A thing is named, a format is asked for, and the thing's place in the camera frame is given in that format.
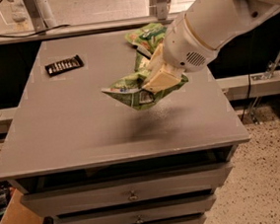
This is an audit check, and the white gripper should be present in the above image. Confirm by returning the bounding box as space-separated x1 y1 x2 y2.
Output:
143 13 219 94

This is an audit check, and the green Kettle jalapeno chip bag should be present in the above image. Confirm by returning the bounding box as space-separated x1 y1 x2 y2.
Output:
102 53 188 111

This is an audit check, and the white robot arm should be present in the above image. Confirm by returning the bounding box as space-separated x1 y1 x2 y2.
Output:
142 0 280 93

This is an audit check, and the green snack bag at back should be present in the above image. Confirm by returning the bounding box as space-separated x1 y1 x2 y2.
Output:
125 23 167 55

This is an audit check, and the black rxbar chocolate bar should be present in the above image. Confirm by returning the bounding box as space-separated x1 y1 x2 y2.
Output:
44 54 84 76

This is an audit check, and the top drawer with knob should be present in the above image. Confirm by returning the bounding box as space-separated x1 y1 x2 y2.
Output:
21 162 233 217

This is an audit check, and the grey drawer cabinet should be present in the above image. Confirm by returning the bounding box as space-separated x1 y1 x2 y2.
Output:
0 32 249 221

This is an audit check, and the middle drawer with knob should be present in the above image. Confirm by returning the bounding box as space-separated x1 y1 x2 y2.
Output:
54 194 216 224

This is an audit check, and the black cable on rail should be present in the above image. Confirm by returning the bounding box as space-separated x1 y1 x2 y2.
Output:
0 23 71 40

